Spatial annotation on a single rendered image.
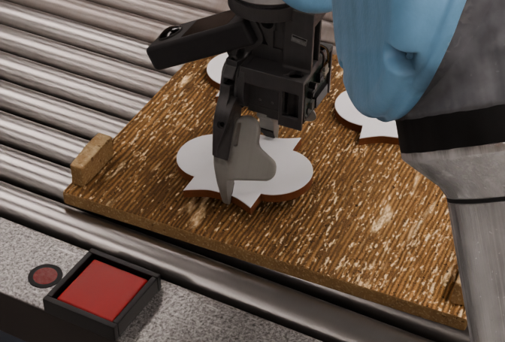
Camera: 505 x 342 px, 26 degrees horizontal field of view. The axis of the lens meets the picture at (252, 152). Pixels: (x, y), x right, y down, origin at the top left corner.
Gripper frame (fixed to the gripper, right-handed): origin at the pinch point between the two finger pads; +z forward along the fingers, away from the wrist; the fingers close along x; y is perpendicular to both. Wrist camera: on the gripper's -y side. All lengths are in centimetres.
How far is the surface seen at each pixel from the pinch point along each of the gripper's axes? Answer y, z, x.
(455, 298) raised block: 24.1, 0.7, -8.3
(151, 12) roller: -26.7, 4.7, 28.6
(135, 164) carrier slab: -11.0, 2.0, -2.6
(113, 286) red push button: -4.4, 2.7, -18.1
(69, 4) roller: -36.6, 4.2, 24.9
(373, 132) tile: 9.4, 0.7, 11.4
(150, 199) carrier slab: -6.9, 2.0, -6.8
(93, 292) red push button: -5.6, 2.7, -19.5
